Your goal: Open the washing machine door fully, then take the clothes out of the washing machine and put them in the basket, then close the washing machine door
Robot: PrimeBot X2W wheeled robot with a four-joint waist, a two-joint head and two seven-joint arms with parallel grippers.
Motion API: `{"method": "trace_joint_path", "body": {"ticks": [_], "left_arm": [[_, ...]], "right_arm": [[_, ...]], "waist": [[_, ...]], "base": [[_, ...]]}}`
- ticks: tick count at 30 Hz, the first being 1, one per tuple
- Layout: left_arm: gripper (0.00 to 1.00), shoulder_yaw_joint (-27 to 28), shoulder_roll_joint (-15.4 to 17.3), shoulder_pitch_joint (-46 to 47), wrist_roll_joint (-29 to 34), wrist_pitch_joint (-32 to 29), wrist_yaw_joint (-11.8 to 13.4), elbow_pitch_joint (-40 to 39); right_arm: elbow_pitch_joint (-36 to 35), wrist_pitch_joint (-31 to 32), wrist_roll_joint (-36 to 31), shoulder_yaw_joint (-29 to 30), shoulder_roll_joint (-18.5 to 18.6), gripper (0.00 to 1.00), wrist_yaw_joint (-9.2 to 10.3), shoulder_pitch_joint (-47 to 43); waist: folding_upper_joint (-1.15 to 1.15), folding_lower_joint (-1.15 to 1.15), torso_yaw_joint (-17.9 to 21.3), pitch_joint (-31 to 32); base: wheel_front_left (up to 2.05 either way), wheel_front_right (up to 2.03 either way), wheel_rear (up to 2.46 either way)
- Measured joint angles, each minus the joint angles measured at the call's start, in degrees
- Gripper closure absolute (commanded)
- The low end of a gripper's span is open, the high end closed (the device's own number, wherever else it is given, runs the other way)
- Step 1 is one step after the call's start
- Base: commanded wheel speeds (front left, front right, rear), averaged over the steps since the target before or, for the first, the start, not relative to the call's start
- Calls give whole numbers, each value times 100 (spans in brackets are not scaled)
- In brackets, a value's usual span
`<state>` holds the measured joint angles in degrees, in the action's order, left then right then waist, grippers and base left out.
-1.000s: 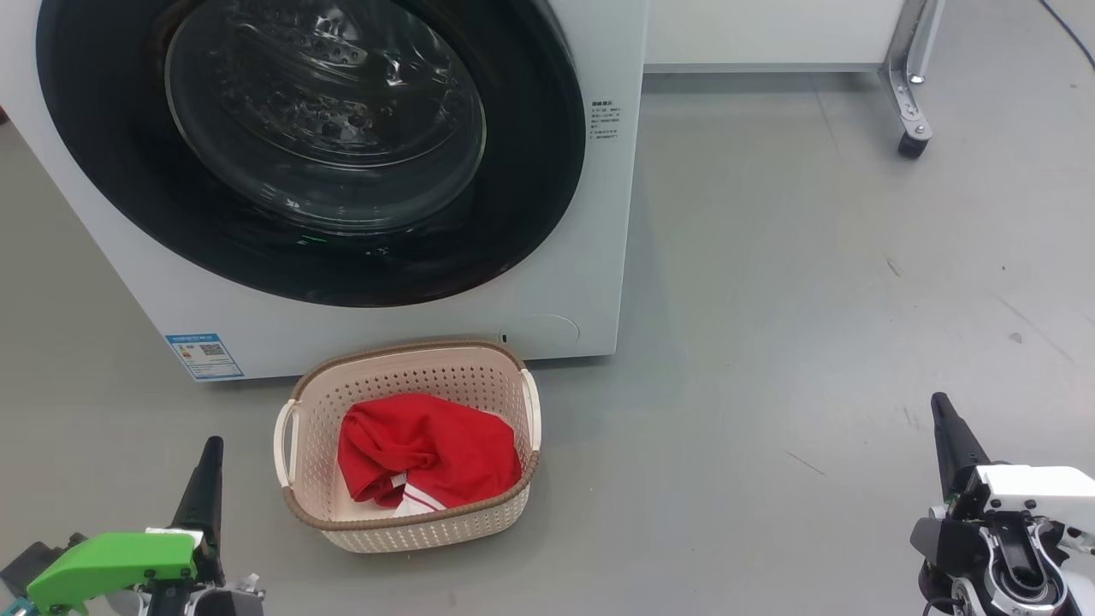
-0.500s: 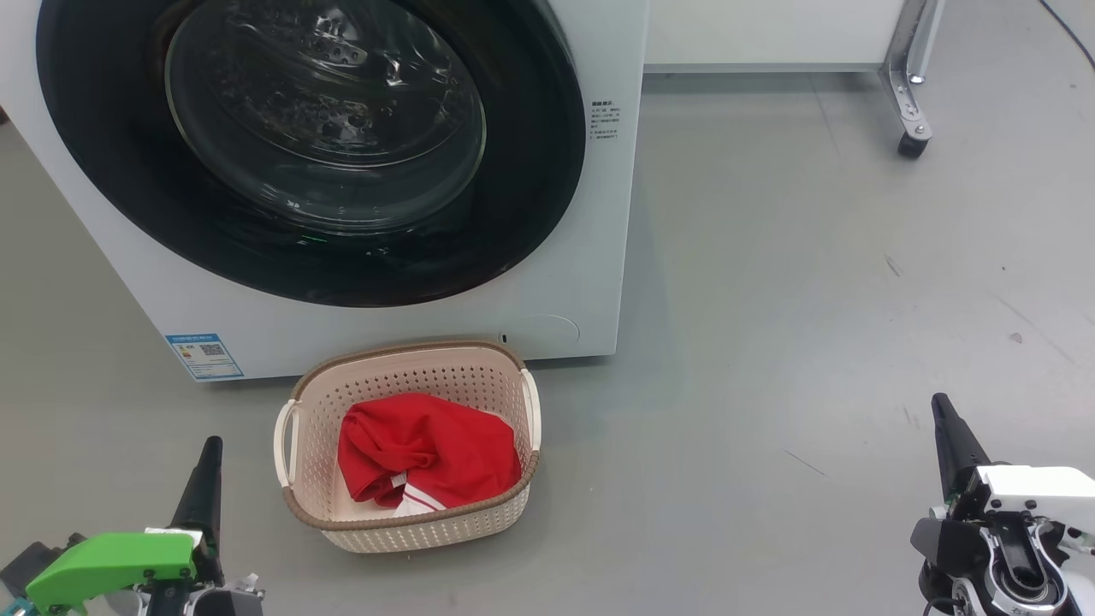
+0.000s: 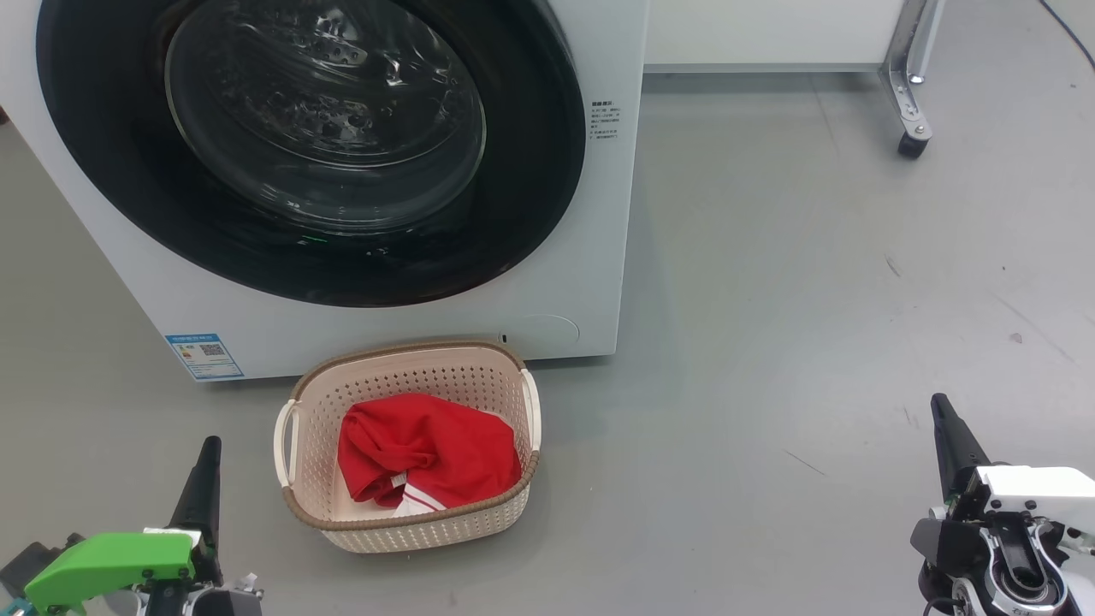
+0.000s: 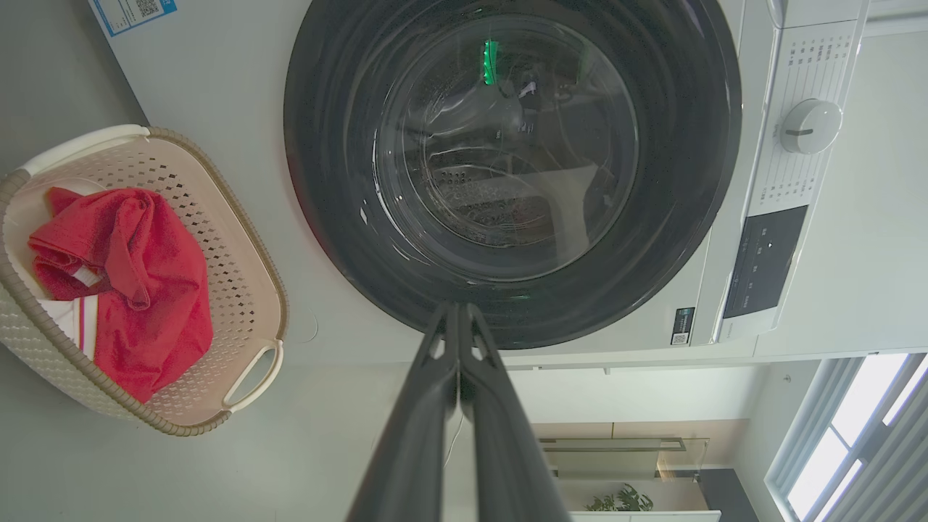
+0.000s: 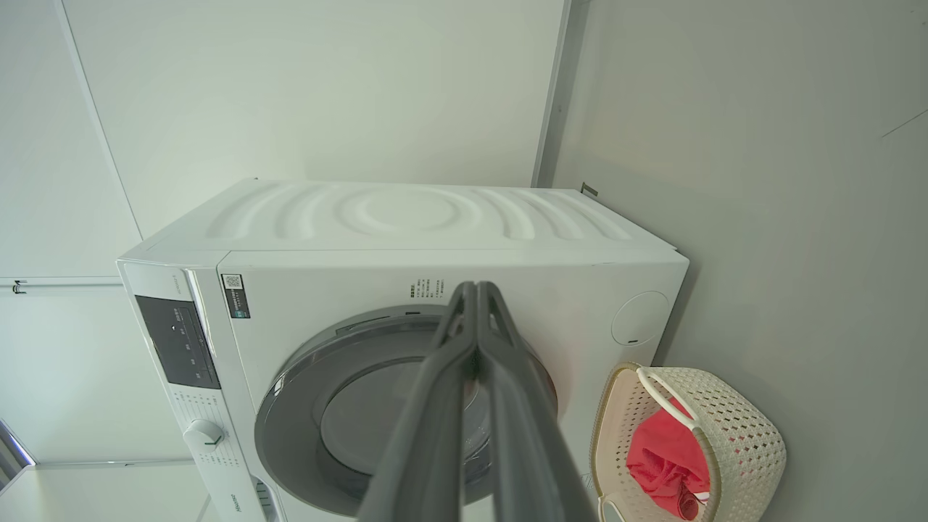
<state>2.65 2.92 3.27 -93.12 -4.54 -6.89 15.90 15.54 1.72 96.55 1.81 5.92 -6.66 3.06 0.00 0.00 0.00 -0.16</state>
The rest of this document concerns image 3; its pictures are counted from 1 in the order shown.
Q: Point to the beige perforated laundry basket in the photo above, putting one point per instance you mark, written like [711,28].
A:
[445,376]

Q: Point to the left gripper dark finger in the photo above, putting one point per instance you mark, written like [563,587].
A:
[204,496]

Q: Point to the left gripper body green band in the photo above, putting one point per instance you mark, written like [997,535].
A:
[103,560]

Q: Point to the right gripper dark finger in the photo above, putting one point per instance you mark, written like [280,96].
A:
[954,453]

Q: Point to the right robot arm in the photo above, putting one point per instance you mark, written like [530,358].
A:
[1022,573]

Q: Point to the white front-load washing machine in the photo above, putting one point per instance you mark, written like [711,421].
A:
[556,282]

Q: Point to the chrome partition leg with caster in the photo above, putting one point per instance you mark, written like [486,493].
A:
[907,94]

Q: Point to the round black glass washer door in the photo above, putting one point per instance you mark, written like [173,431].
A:
[513,214]

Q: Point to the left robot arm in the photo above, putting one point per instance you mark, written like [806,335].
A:
[227,603]

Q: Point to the blue energy label sticker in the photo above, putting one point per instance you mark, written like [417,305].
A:
[204,358]

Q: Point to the small printed warning sticker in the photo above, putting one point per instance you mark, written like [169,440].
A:
[603,120]

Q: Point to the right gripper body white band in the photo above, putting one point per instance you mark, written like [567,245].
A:
[1035,492]

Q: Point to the red knitted garment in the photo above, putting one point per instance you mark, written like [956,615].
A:
[428,445]

